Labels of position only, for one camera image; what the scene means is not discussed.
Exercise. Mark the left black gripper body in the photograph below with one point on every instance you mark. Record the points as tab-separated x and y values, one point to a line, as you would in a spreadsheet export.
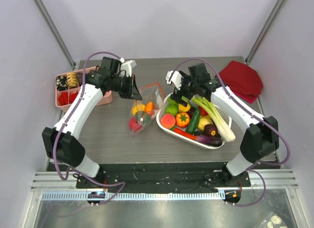
122	85

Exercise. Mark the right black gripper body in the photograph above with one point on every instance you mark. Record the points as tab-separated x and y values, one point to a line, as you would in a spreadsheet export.
181	92

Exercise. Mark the yellow toy pepper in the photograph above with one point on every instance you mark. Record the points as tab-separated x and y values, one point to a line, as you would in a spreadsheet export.
183	108

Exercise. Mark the yellow orange toy fruit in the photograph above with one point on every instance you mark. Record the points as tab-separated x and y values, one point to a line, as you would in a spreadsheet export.
138	108

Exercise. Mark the clear zip top bag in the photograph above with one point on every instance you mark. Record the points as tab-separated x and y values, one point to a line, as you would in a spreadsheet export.
144	111

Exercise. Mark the orange toy bell pepper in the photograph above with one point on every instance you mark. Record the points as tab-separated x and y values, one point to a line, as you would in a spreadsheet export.
149	108

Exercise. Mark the orange toy tomato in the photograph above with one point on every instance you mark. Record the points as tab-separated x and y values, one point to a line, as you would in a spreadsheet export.
182	119

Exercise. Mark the green toy avocado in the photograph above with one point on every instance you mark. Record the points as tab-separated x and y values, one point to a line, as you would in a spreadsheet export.
145	119

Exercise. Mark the red toy apple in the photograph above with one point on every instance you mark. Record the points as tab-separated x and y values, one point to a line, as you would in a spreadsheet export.
134	125

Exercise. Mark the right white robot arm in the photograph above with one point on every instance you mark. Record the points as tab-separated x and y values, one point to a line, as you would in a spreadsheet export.
260	133

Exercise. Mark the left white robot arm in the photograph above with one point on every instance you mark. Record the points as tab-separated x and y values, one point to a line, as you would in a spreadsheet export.
62	141

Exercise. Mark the light green toy fruit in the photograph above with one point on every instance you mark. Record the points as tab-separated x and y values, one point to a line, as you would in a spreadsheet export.
172	109

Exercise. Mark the green toy cucumber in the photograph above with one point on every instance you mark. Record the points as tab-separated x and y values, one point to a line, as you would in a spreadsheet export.
193	122

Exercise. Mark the peach toy fruit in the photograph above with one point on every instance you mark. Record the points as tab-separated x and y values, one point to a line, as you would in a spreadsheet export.
168	121

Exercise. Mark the yellow toy lemon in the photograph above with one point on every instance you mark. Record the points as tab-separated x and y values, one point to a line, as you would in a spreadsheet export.
203	121

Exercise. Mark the red toy chili pepper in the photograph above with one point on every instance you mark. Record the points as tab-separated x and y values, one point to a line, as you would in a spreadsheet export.
184	134

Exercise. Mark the white plastic basket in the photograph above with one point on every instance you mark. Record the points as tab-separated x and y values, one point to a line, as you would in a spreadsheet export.
161	113

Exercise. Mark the dark purple toy mangosteen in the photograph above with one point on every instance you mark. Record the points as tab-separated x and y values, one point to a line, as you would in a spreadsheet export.
210	130

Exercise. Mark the tan striped pastry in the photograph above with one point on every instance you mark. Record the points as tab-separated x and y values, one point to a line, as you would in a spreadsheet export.
72	80

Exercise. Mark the pink divided snack tray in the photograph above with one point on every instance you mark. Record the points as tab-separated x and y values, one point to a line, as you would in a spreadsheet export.
61	86

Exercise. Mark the purple toy eggplant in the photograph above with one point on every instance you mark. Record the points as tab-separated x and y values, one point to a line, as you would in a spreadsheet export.
209	140

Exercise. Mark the white green toy leek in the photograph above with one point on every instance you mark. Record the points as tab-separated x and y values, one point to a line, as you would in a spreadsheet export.
207	109

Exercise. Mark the red candies in tray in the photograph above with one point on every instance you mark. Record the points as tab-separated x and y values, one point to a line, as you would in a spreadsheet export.
66	98

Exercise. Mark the red folded cloth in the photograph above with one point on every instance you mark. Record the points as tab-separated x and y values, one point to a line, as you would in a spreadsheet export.
242	80

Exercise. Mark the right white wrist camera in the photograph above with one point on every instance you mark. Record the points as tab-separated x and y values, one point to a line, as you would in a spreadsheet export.
174	77

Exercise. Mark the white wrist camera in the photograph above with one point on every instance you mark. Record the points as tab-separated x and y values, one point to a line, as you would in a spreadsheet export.
174	77
126	68

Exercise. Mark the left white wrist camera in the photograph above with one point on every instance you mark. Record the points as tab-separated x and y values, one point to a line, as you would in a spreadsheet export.
126	68

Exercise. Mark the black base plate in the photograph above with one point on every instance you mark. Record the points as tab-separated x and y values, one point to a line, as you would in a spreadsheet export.
165	178

